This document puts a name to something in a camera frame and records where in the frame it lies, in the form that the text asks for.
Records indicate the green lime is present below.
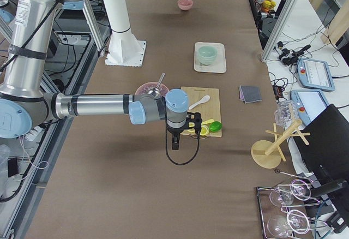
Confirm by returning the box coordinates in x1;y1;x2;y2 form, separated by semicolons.
209;121;222;133

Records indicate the black monitor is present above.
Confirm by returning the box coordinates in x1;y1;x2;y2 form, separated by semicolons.
297;104;348;184

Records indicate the lemon slice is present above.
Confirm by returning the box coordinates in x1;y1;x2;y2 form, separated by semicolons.
200;125;210;136
186;122;196;134

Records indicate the large pink ice bowl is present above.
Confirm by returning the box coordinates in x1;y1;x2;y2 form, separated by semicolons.
135;82;169;97

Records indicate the green bowl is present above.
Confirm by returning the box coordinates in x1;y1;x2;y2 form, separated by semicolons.
197;45;217;65

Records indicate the aluminium frame post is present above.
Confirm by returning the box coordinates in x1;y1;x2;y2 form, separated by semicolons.
260;0;298;63

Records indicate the yellow plastic knife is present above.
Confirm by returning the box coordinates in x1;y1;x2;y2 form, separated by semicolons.
189;119;214;127

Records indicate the metal ice scoop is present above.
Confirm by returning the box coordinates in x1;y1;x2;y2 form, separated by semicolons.
148;73;165;99

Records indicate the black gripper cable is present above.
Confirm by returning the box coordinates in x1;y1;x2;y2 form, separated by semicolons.
165;113;202;166

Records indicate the wooden cutting board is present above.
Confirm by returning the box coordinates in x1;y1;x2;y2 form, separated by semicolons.
181;86;222;122

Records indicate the grey folded cloth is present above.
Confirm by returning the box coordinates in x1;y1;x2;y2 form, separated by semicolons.
239;86;262;103

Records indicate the white camera pillar mount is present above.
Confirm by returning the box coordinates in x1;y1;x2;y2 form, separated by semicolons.
103;0;147;67

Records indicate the white ceramic spoon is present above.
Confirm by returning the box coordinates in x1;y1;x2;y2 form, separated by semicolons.
188;95;210;110

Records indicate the wine glass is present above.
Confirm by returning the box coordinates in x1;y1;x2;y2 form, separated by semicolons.
269;179;311;207
267;210;310;238

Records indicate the wooden mug tree stand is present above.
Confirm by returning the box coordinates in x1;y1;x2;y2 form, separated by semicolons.
251;119;310;169

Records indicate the clear glass mug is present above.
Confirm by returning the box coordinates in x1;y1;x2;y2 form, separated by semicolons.
274;100;299;128

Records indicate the blue teach pendant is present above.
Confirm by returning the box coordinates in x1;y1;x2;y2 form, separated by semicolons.
290;89;329;126
297;58;335;92

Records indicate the cream serving tray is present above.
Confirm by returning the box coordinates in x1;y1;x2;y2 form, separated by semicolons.
194;42;227;74

